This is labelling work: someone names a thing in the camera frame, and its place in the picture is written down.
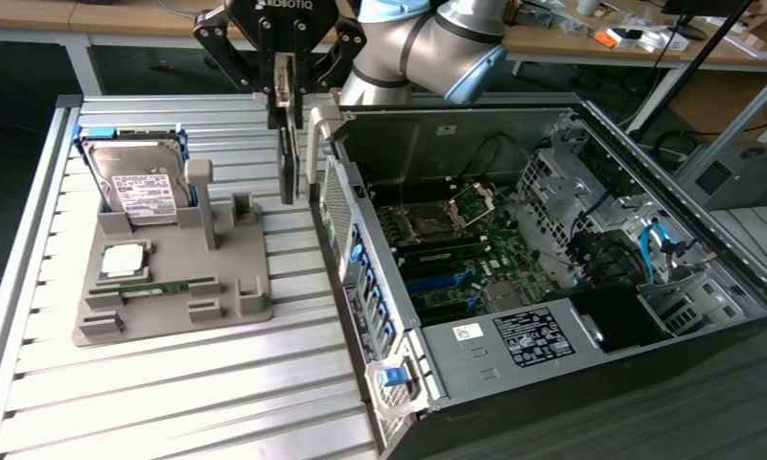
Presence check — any grey electronics box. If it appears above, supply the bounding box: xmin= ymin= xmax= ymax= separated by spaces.
xmin=514 ymin=0 xmax=559 ymax=28

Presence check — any silver CPU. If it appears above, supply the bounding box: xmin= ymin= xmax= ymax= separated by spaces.
xmin=98 ymin=243 xmax=153 ymax=282

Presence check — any silver hard disk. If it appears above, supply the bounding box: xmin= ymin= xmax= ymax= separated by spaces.
xmin=78 ymin=136 xmax=187 ymax=226

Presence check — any blue expansion slot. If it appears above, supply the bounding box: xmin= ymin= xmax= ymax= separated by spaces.
xmin=405 ymin=271 xmax=469 ymax=294

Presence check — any wooden desk white frame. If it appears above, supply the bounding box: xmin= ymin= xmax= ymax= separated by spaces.
xmin=497 ymin=0 xmax=767 ymax=140
xmin=0 ymin=0 xmax=358 ymax=97

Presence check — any dark grey computer tower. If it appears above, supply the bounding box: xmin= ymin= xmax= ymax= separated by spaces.
xmin=673 ymin=138 xmax=767 ymax=212

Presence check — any open black PC case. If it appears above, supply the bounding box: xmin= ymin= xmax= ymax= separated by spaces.
xmin=305 ymin=93 xmax=767 ymax=460

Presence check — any aluminium profile frame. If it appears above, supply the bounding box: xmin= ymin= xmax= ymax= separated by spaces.
xmin=675 ymin=80 xmax=767 ymax=186

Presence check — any open metal socket cover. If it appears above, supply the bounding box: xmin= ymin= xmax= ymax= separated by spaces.
xmin=444 ymin=183 xmax=494 ymax=222

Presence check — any white flat packet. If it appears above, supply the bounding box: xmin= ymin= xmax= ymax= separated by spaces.
xmin=637 ymin=28 xmax=691 ymax=54

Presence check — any silver perforated drive cage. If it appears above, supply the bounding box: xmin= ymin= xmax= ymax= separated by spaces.
xmin=514 ymin=128 xmax=621 ymax=255

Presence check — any graphics card with silver bracket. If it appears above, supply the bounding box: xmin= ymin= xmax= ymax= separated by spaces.
xmin=272 ymin=52 xmax=312 ymax=206

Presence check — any installed RAM module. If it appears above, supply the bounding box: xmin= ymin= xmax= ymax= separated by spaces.
xmin=398 ymin=241 xmax=492 ymax=267

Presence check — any black monitor stand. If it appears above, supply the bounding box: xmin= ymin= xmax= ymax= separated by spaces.
xmin=660 ymin=0 xmax=711 ymax=40

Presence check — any beige case corner bracket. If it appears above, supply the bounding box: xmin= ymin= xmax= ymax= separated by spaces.
xmin=305 ymin=105 xmax=348 ymax=186

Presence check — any black drive wire bundle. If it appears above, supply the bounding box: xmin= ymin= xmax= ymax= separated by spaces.
xmin=565 ymin=229 xmax=644 ymax=288

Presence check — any black looped wire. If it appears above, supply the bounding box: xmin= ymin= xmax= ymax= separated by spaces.
xmin=474 ymin=132 xmax=533 ymax=182

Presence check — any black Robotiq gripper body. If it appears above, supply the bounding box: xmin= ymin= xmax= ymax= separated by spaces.
xmin=222 ymin=0 xmax=341 ymax=56

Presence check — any grey power supply unit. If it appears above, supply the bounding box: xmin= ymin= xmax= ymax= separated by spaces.
xmin=418 ymin=299 xmax=608 ymax=400

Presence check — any black slanted stand pole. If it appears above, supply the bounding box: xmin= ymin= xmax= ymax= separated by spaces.
xmin=624 ymin=0 xmax=763 ymax=141

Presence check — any blue case latch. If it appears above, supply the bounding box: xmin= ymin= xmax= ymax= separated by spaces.
xmin=378 ymin=365 xmax=413 ymax=388

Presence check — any green Dell motherboard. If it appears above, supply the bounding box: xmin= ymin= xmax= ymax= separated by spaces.
xmin=369 ymin=179 xmax=564 ymax=327

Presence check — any light blue SATA wire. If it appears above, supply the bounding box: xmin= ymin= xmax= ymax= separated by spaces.
xmin=636 ymin=220 xmax=680 ymax=284

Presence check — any green RAM stick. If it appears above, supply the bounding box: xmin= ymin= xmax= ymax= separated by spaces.
xmin=117 ymin=281 xmax=190 ymax=296

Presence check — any small black white box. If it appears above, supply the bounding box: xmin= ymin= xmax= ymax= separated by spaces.
xmin=612 ymin=27 xmax=645 ymax=49

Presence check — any silver chipset heatsink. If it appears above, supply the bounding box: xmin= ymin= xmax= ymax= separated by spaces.
xmin=484 ymin=281 xmax=529 ymax=311

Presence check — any CPU socket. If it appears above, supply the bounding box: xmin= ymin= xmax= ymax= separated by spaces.
xmin=405 ymin=203 xmax=461 ymax=242

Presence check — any silver slotted disk bay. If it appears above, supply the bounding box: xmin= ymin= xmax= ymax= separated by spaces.
xmin=635 ymin=277 xmax=727 ymax=336

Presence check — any grey parts rack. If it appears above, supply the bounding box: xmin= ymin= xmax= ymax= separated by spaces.
xmin=71 ymin=159 xmax=274 ymax=349

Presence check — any blue disk carrier bracket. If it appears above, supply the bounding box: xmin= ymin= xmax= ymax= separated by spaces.
xmin=71 ymin=123 xmax=198 ymax=215

